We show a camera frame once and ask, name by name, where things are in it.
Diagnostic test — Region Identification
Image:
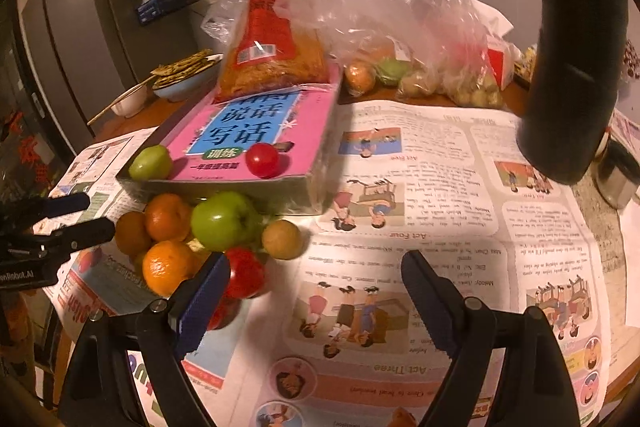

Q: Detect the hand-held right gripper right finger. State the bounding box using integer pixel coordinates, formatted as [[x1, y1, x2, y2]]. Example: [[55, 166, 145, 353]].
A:
[[401, 250, 581, 427]]

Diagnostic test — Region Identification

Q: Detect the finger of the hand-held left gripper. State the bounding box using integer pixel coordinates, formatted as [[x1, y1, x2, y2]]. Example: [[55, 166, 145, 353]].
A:
[[10, 192, 92, 220], [30, 217, 117, 258]]

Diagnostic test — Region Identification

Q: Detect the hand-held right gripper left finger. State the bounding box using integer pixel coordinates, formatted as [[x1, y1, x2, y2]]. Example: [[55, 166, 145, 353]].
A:
[[59, 251, 232, 427]]

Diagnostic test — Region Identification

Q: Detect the small red tomato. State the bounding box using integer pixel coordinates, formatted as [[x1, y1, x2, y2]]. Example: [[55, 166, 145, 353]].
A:
[[245, 143, 281, 178], [207, 297, 241, 332]]

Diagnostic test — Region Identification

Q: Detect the orange mandarin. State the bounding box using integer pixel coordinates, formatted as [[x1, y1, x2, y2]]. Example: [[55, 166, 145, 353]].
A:
[[115, 211, 151, 256], [142, 240, 201, 298], [145, 193, 193, 243]]

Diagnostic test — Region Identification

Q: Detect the red tomato with stem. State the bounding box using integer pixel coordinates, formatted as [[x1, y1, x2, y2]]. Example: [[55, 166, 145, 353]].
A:
[[224, 248, 267, 300]]

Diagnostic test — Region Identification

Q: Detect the green apple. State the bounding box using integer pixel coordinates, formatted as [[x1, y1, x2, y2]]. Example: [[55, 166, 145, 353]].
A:
[[190, 191, 261, 253]]

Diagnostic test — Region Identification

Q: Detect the small brown fruit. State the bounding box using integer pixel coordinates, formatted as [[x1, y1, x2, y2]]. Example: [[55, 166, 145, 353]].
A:
[[261, 219, 303, 260]]

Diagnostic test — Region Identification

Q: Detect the grey cardboard tray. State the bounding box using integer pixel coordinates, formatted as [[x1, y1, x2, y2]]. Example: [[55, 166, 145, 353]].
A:
[[116, 72, 346, 217]]

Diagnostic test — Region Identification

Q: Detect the pile of small green fruits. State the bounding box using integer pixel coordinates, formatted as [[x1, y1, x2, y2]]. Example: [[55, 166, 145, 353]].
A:
[[397, 67, 505, 109]]

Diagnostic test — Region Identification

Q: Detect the colourful headline newspaper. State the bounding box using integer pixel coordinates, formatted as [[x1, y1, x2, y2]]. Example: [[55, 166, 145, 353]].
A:
[[42, 127, 251, 427]]

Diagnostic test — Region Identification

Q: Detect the small green fruit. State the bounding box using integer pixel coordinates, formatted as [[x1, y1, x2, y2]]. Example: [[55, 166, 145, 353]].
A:
[[128, 145, 173, 181]]

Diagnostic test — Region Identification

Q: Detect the cartoon printed newspaper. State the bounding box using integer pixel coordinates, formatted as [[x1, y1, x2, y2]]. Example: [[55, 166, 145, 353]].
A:
[[220, 99, 613, 427]]

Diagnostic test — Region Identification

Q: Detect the wooden chopsticks pair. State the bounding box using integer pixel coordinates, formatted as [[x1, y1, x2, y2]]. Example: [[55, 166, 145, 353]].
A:
[[87, 74, 161, 126]]

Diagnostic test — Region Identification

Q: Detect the white cup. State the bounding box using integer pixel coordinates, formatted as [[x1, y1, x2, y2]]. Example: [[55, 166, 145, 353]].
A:
[[110, 84, 149, 118]]

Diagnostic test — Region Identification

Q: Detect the grey refrigerator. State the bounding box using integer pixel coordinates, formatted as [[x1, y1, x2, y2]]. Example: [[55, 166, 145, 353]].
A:
[[17, 0, 201, 142]]

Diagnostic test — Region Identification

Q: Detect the blue bowl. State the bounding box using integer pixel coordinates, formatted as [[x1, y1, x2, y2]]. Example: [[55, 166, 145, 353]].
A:
[[151, 53, 224, 102]]

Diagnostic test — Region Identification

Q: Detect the pile of crackers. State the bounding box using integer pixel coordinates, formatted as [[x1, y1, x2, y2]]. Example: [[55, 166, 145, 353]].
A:
[[150, 49, 221, 90]]

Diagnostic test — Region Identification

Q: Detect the pink book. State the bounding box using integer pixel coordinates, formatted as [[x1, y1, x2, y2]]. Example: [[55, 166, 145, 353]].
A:
[[165, 87, 337, 182]]

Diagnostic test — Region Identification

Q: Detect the blue tissue box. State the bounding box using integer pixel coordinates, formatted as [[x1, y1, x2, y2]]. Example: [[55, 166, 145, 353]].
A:
[[136, 0, 190, 26]]

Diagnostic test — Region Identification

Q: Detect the steel cup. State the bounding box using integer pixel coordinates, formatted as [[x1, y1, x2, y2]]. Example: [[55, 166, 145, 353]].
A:
[[592, 132, 640, 209]]

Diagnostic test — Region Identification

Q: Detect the bagged round green fruit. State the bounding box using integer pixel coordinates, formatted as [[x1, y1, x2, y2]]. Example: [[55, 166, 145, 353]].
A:
[[375, 58, 411, 88]]

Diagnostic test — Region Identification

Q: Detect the bagged orange fruit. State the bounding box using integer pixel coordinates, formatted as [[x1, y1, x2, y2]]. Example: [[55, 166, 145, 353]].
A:
[[346, 62, 376, 95]]

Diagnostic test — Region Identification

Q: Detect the white plastic bag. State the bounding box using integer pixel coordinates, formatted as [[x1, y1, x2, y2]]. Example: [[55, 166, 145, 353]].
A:
[[200, 0, 251, 42]]

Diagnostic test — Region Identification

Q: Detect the red white carton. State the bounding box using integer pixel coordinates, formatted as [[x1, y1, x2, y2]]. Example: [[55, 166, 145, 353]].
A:
[[485, 34, 521, 90]]

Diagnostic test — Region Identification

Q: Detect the orange red noodle packet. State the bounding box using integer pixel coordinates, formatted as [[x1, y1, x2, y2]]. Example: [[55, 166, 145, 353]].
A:
[[214, 0, 343, 104]]

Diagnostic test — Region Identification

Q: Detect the black bottle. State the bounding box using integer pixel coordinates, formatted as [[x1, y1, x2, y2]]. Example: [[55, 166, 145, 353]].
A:
[[517, 0, 630, 185]]

